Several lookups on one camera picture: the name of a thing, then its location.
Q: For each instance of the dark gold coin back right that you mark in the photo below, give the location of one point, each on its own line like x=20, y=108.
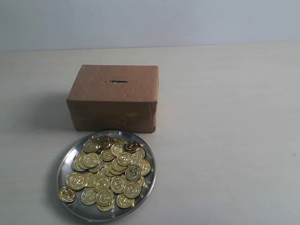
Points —
x=131, y=146

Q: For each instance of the gold coin front left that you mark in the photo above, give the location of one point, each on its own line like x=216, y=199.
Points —
x=88, y=196

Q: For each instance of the brown cardboard slotted box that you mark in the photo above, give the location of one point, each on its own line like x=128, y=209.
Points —
x=114, y=97

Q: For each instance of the round steel plate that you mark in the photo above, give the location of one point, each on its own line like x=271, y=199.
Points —
x=106, y=169

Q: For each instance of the dark tilted gold coin right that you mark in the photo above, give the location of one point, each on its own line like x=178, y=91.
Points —
x=133, y=173

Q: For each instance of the gold coin at plate left edge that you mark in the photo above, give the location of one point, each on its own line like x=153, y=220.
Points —
x=66, y=194

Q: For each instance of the gold coin back left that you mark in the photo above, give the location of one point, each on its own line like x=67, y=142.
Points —
x=91, y=145

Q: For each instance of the gold coin front centre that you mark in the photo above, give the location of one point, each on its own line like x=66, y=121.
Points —
x=104, y=197

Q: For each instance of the gold coin front right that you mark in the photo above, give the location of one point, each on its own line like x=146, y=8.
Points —
x=123, y=202

